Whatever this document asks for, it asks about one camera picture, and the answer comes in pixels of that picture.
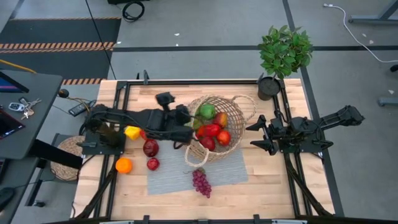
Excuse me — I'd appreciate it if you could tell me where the yellow red peach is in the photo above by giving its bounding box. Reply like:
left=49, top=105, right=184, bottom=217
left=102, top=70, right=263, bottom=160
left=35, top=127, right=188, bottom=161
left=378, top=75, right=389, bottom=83
left=213, top=111, right=229, bottom=128

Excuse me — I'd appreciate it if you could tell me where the purple grape bunch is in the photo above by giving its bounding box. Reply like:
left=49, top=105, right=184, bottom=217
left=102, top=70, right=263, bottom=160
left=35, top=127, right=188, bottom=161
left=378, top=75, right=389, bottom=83
left=182, top=168, right=213, bottom=200

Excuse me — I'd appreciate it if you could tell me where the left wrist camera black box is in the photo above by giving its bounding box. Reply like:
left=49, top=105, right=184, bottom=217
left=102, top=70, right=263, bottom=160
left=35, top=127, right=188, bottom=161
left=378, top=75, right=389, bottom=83
left=154, top=91, right=176, bottom=111

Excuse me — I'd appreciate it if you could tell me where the grey woven placemat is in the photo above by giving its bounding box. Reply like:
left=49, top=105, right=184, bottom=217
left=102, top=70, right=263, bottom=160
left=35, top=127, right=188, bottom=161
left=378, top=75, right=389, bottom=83
left=145, top=121, right=249, bottom=196

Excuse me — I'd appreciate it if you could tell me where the white cable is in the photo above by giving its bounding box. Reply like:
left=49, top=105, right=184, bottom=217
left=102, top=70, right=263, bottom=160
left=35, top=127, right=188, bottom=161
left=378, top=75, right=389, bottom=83
left=322, top=2, right=398, bottom=63

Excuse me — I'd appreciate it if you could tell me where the woven wicker basket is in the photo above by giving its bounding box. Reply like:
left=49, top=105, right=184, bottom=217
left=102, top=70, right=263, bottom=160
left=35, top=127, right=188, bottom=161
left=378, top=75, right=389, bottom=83
left=177, top=94, right=257, bottom=168

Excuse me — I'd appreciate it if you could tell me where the small red apple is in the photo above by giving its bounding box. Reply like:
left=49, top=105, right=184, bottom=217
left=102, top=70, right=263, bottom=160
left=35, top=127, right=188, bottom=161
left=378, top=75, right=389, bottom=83
left=146, top=157, right=160, bottom=172

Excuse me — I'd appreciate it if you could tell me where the round woven rattan mat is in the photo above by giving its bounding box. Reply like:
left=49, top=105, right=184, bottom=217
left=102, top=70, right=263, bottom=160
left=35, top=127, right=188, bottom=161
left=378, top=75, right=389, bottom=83
left=50, top=135, right=85, bottom=182

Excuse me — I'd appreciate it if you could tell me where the green potted plant black pot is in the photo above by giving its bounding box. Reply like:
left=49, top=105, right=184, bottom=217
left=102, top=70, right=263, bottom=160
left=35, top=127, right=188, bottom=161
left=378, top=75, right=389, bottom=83
left=256, top=24, right=314, bottom=101

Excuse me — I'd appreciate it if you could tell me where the green apple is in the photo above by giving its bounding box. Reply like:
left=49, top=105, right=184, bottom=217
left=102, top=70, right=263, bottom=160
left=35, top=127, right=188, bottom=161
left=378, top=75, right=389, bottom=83
left=198, top=103, right=217, bottom=121

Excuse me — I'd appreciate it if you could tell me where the coiled black cable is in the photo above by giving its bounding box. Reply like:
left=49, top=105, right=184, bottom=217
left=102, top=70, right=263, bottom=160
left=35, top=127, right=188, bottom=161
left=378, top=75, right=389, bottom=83
left=121, top=1, right=146, bottom=23

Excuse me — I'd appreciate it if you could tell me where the dark red apple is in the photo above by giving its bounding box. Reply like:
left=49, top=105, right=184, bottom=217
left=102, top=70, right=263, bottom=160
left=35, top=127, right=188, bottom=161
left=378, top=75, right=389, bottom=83
left=200, top=136, right=216, bottom=152

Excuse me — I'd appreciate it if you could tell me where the orange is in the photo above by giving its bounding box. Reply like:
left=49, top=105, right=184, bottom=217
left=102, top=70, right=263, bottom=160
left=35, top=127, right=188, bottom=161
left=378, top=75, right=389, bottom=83
left=115, top=157, right=134, bottom=174

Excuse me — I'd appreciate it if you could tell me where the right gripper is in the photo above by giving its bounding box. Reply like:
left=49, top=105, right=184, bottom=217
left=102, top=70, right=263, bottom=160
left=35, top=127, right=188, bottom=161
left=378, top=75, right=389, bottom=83
left=246, top=114, right=292, bottom=156

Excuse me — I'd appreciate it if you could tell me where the black hazard striped floor mat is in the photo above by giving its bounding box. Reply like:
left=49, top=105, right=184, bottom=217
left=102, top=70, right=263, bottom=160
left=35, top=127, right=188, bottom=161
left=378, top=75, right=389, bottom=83
left=0, top=17, right=123, bottom=86

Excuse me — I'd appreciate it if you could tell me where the yellow bell pepper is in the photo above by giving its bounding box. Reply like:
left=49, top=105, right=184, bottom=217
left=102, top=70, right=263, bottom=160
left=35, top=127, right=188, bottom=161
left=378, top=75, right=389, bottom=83
left=124, top=125, right=142, bottom=141

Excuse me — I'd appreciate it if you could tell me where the black desk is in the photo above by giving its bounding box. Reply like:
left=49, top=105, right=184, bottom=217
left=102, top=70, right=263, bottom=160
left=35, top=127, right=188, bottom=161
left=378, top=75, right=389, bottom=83
left=0, top=70, right=83, bottom=208

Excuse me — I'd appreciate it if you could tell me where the black power adapter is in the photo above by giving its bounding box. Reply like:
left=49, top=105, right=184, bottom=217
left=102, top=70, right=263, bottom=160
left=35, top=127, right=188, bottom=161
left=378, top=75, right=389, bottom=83
left=68, top=100, right=96, bottom=118

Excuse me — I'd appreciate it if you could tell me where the red orange peach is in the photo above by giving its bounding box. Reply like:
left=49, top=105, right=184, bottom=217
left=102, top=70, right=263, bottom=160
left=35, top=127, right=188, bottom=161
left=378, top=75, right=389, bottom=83
left=216, top=129, right=233, bottom=147

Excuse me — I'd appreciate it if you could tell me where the yellow cable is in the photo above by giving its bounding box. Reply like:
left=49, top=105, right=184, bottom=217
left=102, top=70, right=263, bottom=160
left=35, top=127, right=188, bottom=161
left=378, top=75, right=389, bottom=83
left=0, top=58, right=38, bottom=75

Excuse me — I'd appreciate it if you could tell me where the grey metal furniture foot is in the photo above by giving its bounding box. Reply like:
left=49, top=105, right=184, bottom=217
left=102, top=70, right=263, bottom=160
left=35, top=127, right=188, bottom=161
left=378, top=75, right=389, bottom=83
left=377, top=96, right=398, bottom=107

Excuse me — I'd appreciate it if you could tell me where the black metal table frame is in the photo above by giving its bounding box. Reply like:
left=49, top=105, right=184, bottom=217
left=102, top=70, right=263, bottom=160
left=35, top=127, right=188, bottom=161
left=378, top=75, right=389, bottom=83
left=70, top=70, right=343, bottom=224

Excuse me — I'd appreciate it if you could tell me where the key bunch with fob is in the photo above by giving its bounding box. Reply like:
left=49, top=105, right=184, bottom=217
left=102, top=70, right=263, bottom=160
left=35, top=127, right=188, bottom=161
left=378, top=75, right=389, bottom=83
left=7, top=98, right=42, bottom=121

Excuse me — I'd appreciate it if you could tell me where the black framed monitor screen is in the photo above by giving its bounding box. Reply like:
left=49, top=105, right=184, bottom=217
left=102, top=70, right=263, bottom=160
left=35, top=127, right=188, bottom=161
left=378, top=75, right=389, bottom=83
left=0, top=71, right=30, bottom=94

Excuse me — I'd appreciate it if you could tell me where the grey metal furniture leg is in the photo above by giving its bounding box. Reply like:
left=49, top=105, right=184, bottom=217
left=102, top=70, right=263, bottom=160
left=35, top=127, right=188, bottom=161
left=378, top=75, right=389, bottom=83
left=347, top=0, right=398, bottom=26

